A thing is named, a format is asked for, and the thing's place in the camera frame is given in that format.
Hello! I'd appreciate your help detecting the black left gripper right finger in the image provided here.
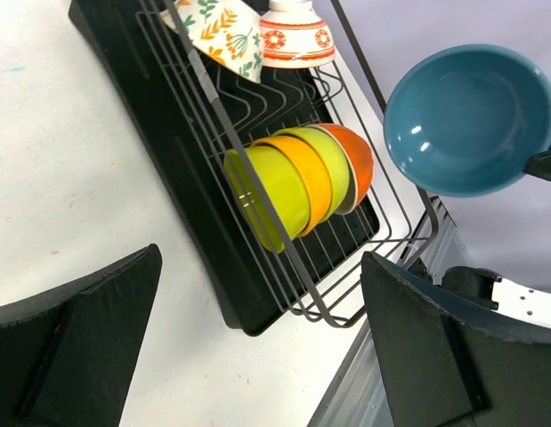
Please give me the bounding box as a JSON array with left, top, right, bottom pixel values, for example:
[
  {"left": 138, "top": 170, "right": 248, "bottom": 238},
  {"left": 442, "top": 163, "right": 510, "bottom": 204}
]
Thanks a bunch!
[{"left": 361, "top": 252, "right": 551, "bottom": 426}]

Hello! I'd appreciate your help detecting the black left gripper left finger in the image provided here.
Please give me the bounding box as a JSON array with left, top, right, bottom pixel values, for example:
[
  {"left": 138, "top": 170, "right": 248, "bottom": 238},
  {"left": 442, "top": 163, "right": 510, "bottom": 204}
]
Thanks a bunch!
[{"left": 0, "top": 244, "right": 162, "bottom": 426}]

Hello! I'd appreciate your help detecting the blue ceramic bowl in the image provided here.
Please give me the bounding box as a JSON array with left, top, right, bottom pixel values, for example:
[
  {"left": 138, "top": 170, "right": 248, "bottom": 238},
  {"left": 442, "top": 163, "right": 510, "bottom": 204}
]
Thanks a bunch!
[{"left": 383, "top": 44, "right": 551, "bottom": 197}]

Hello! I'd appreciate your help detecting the white bowl orange outside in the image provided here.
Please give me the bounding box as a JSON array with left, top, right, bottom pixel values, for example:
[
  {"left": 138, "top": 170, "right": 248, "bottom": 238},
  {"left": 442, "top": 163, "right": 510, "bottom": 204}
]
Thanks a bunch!
[{"left": 309, "top": 123, "right": 374, "bottom": 215}]

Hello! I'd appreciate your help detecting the orange plastic bowl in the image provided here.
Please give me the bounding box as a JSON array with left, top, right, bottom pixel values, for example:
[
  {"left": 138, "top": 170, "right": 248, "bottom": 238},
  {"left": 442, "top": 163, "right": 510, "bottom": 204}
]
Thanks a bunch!
[{"left": 252, "top": 133, "right": 333, "bottom": 237}]

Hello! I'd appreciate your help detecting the lime green bowl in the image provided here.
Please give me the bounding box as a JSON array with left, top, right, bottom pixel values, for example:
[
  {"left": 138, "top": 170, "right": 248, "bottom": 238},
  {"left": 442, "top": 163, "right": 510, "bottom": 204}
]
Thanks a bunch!
[
  {"left": 274, "top": 124, "right": 357, "bottom": 222},
  {"left": 223, "top": 146, "right": 310, "bottom": 254}
]

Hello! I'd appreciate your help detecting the orange patterned white bowl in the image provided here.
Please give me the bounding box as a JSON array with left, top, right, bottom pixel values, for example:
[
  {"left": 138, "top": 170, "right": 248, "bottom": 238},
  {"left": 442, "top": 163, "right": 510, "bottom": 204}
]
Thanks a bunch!
[{"left": 260, "top": 0, "right": 336, "bottom": 69}]

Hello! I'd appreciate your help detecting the floral orange green bowl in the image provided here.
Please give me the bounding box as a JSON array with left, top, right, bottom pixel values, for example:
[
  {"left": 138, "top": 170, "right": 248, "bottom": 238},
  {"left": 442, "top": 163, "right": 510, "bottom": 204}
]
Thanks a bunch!
[{"left": 174, "top": 0, "right": 263, "bottom": 84}]

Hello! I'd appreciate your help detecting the black drip tray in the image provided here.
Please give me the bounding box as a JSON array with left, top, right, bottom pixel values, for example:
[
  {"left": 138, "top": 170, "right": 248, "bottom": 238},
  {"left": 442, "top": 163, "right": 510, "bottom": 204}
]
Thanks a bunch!
[{"left": 69, "top": 1, "right": 385, "bottom": 336}]

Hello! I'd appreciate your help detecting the grey wire dish rack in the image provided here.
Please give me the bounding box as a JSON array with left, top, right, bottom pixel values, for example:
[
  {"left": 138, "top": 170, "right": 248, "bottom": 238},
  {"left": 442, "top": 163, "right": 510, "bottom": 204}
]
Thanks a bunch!
[{"left": 135, "top": 1, "right": 439, "bottom": 336}]

